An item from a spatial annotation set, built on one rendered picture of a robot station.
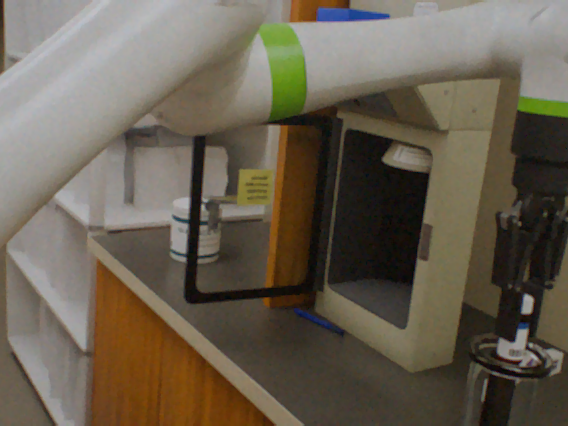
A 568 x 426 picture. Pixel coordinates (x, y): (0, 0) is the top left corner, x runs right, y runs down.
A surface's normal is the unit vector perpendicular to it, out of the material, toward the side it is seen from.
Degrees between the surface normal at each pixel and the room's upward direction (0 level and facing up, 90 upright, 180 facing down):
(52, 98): 61
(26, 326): 90
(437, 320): 90
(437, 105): 90
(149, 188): 93
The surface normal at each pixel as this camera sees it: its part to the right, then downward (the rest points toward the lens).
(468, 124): 0.55, 0.26
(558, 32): -0.55, 0.04
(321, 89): 0.48, 0.58
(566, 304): -0.83, 0.06
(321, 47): 0.37, -0.23
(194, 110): 0.05, 0.87
